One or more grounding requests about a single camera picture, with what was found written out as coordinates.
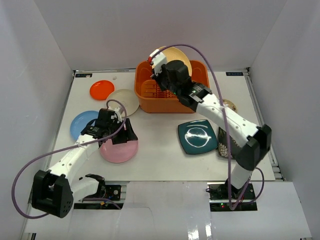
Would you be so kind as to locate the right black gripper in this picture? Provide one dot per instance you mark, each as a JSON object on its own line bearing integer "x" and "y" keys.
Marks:
{"x": 158, "y": 77}

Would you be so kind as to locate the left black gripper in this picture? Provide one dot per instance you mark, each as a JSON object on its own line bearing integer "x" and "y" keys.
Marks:
{"x": 122, "y": 133}

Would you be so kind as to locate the pink round plate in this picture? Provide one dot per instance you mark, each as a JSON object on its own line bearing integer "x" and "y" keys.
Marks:
{"x": 118, "y": 153}

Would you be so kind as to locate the yellow round plate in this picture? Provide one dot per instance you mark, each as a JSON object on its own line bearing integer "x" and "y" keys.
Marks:
{"x": 173, "y": 53}

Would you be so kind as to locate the cream round plate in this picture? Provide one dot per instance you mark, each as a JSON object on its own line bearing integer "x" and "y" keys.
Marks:
{"x": 127, "y": 98}

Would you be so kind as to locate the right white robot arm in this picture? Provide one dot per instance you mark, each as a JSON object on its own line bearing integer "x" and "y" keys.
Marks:
{"x": 254, "y": 140}

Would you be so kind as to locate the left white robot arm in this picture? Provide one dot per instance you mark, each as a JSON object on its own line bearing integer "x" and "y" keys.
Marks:
{"x": 55, "y": 190}

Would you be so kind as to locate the orange plastic bin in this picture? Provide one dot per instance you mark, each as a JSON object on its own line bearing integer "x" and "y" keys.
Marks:
{"x": 151, "y": 98}

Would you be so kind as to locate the blue round plate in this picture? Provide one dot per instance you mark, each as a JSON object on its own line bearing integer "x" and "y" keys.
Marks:
{"x": 80, "y": 122}

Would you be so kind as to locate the orange round plate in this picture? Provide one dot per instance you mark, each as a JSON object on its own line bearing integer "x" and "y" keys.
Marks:
{"x": 101, "y": 89}

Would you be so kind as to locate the teal square plate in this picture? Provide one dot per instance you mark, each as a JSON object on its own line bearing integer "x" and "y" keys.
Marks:
{"x": 197, "y": 137}

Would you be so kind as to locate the beige floral round plate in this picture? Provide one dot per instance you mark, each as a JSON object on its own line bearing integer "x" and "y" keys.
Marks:
{"x": 230, "y": 105}

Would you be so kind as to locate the black floral square plate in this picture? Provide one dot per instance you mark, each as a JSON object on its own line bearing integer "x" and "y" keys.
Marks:
{"x": 222, "y": 144}

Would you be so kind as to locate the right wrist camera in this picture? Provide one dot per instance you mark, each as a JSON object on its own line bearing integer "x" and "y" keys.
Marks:
{"x": 156, "y": 59}

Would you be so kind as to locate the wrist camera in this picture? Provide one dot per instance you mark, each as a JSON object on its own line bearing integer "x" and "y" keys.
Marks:
{"x": 119, "y": 112}
{"x": 156, "y": 59}

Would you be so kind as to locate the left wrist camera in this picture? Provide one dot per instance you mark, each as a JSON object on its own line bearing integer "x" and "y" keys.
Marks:
{"x": 119, "y": 112}

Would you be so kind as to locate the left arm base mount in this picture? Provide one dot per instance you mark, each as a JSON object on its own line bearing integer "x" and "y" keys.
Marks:
{"x": 115, "y": 200}

